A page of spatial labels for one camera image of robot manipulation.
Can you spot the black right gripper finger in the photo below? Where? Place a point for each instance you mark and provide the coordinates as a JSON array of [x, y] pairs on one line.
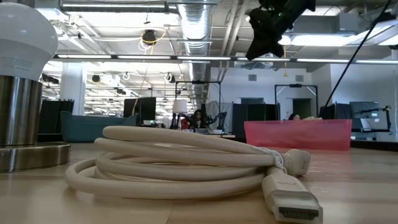
[[257, 46], [272, 45]]

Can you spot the monitor on black arm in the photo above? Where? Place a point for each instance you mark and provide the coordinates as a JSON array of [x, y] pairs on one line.
[[363, 109]]

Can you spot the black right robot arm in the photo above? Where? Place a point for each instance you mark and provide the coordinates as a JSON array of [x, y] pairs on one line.
[[295, 9]]

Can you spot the small black robot arm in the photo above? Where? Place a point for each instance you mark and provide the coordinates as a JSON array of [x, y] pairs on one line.
[[220, 119]]

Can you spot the black partition panel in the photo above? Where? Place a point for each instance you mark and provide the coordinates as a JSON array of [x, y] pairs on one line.
[[255, 112]]

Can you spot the person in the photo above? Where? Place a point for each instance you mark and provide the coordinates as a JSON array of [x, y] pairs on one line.
[[197, 119], [293, 117]]

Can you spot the red translucent plastic bin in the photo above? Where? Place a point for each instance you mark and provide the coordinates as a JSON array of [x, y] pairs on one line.
[[298, 135]]

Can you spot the white shade table lamp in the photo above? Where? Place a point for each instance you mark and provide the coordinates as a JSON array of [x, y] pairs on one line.
[[180, 106]]

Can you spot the black ceiling device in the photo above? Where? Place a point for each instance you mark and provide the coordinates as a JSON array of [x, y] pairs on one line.
[[149, 37]]

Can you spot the black monitor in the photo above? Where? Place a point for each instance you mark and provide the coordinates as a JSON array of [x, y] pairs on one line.
[[146, 109]]

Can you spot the long ceiling light strip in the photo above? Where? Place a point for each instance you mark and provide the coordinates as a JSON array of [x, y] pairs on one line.
[[93, 56]]

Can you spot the teal plastic bin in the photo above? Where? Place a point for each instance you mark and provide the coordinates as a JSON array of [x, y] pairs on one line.
[[93, 127]]

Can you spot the metal lamp with white bulb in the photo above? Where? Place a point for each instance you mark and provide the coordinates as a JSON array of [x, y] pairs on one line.
[[18, 109]]

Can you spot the black rack frame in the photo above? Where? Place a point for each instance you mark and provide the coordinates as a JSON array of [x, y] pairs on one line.
[[199, 82], [295, 85]]

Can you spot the silver ceiling duct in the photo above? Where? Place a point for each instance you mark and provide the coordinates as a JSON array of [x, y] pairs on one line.
[[196, 31]]

